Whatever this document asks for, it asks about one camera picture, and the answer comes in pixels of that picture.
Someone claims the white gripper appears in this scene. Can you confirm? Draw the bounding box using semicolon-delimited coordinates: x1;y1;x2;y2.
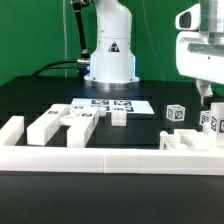
175;2;224;106

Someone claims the white chair seat piece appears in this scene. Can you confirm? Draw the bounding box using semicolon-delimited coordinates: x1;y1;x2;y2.
159;129;224;151

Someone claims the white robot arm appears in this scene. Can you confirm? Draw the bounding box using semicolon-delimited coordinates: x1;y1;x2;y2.
84;0;224;98

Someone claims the white chair back piece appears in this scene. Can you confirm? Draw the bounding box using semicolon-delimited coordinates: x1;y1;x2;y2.
27;104;106;148

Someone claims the white marker sheet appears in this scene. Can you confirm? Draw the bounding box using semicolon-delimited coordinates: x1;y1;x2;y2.
71;98;154;114

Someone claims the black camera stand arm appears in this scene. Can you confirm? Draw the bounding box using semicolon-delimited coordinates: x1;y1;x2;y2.
69;0;92;79

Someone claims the black cable bundle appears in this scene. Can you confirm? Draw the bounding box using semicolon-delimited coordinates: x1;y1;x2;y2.
31;59;91;77

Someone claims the white U-shaped fence frame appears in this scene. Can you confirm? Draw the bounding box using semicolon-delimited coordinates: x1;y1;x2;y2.
0;116;224;176

